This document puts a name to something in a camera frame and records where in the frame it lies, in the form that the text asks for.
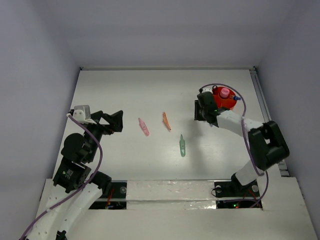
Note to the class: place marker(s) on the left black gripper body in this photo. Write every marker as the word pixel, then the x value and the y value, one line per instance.
pixel 98 130

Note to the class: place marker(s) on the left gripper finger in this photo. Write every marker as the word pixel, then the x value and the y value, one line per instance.
pixel 115 121
pixel 97 116

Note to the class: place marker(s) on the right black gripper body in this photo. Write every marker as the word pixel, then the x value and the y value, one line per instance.
pixel 200 112

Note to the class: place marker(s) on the black scissors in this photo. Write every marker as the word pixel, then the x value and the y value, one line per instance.
pixel 214 88

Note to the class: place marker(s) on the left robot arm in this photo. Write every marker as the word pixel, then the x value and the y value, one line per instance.
pixel 75 185

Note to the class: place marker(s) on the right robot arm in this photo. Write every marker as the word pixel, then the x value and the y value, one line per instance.
pixel 243 127

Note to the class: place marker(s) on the orange round container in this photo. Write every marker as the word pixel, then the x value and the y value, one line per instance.
pixel 229 103

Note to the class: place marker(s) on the pink glue bottle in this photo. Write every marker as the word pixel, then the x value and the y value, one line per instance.
pixel 224 93

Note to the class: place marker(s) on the pink highlighter pen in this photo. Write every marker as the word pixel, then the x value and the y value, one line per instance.
pixel 143 127

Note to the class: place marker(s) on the green highlighter pen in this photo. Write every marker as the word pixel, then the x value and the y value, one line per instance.
pixel 182 146

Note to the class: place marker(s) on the orange highlighter pen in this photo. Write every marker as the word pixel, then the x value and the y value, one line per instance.
pixel 166 121

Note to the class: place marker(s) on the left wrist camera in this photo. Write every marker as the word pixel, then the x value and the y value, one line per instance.
pixel 82 114

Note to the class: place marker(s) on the aluminium rail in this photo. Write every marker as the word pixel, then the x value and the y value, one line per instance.
pixel 267 120

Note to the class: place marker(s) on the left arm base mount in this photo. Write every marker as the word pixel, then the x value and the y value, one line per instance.
pixel 115 199

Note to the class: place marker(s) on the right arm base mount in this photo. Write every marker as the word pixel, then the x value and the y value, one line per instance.
pixel 231 194

